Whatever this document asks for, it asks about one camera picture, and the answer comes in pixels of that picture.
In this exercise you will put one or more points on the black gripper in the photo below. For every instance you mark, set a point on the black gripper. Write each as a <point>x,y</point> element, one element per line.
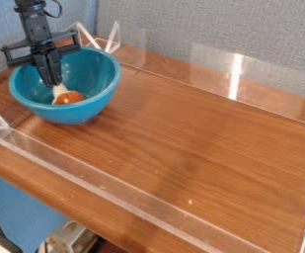
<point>47,45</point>

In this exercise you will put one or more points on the blue plastic bowl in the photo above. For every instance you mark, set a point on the blue plastic bowl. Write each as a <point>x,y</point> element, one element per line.
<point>90,72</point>

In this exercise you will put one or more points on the brown and white toy mushroom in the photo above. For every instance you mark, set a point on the brown and white toy mushroom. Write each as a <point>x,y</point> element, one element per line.
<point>63,96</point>

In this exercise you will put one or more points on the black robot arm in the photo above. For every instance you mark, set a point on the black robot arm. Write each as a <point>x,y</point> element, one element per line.
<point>43,47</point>

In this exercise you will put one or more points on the grey white box under table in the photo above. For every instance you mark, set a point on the grey white box under table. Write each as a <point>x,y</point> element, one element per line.
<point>70,238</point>

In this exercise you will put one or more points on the clear acrylic barrier wall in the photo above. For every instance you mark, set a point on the clear acrylic barrier wall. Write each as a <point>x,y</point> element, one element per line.
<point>189,167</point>

